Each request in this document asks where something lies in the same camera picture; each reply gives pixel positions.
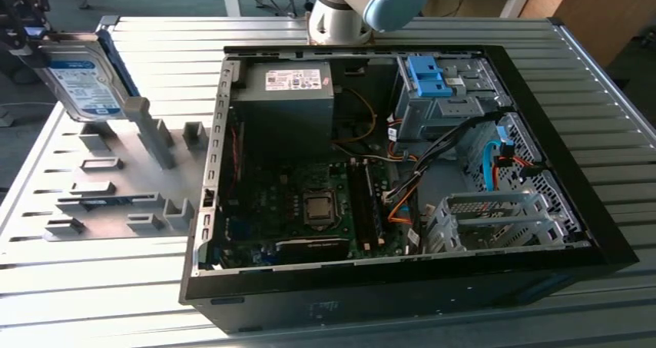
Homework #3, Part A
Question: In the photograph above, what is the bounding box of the hard disk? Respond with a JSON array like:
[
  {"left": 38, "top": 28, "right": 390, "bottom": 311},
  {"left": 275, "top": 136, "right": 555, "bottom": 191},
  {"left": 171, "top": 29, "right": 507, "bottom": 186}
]
[{"left": 24, "top": 27, "right": 143, "bottom": 123}]

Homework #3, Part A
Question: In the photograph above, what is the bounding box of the red orange power wire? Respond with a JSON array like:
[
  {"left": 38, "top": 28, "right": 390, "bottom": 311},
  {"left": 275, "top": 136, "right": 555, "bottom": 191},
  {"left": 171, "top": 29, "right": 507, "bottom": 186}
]
[{"left": 491, "top": 144, "right": 548, "bottom": 180}]

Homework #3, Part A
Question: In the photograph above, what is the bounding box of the silver disk bay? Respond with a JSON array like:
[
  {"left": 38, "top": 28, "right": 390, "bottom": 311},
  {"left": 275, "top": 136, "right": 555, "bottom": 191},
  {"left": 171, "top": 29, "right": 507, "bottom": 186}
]
[{"left": 423, "top": 189, "right": 570, "bottom": 254}]

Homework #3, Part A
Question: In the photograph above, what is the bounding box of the grey parts rack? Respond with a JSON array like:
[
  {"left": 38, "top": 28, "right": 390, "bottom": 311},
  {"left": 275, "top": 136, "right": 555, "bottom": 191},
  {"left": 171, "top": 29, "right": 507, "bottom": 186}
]
[{"left": 40, "top": 97, "right": 212, "bottom": 245}]

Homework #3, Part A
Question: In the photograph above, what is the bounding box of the small RAM stick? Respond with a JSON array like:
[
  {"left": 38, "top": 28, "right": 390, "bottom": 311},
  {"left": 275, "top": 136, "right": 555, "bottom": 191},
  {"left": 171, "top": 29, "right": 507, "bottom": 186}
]
[{"left": 79, "top": 197, "right": 132, "bottom": 210}]

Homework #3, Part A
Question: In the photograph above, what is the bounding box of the grey power supply unit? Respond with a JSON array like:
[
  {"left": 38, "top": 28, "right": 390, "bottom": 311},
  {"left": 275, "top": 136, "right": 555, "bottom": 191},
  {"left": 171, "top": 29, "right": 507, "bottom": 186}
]
[{"left": 234, "top": 59, "right": 338, "bottom": 153}]

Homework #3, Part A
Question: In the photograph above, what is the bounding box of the green motherboard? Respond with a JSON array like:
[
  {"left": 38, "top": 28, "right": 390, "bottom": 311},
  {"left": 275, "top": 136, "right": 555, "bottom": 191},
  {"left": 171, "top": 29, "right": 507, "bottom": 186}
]
[{"left": 220, "top": 155, "right": 411, "bottom": 268}]

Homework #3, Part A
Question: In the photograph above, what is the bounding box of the silver CPU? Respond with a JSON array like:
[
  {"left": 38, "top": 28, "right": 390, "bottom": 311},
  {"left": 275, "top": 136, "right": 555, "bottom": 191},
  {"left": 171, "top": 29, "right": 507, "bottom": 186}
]
[{"left": 302, "top": 189, "right": 339, "bottom": 226}]

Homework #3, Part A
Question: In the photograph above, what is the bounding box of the blue plastic latch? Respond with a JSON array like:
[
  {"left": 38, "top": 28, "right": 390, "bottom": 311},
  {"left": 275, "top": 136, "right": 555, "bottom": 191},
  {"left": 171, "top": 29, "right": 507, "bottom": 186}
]
[{"left": 407, "top": 55, "right": 455, "bottom": 98}]

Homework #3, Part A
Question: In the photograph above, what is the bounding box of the black graphics card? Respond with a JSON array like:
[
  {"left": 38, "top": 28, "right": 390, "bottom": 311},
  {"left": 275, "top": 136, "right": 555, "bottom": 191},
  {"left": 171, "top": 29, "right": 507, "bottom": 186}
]
[{"left": 274, "top": 235, "right": 352, "bottom": 264}]

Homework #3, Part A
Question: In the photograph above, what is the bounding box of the silver drive cage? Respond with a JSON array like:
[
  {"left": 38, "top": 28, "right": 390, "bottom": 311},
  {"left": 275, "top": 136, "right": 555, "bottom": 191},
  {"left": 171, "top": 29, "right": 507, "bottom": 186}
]
[{"left": 394, "top": 54, "right": 514, "bottom": 141}]

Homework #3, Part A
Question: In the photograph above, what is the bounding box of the wooden cabinet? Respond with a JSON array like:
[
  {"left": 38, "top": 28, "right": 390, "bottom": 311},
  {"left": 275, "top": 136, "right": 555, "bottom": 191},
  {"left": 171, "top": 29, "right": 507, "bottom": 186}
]
[{"left": 522, "top": 0, "right": 656, "bottom": 68}]

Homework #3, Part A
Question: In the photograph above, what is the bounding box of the black PC case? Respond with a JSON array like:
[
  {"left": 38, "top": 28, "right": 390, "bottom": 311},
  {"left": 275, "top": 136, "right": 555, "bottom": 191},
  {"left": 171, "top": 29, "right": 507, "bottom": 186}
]
[{"left": 178, "top": 44, "right": 640, "bottom": 336}]

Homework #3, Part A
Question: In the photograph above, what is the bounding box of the black cable bundle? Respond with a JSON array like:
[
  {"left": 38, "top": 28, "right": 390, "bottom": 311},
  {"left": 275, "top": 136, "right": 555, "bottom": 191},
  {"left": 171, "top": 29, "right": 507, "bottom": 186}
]
[{"left": 382, "top": 111, "right": 507, "bottom": 207}]

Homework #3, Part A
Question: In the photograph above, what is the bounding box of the orange flat wire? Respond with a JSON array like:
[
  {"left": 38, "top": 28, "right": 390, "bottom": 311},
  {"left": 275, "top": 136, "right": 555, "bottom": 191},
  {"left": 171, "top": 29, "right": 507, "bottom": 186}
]
[{"left": 387, "top": 194, "right": 416, "bottom": 224}]

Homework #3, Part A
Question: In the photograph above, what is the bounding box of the blue wire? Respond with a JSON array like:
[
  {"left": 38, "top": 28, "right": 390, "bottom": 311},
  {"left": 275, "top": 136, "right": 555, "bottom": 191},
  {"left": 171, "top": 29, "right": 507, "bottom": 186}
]
[{"left": 482, "top": 127, "right": 516, "bottom": 191}]

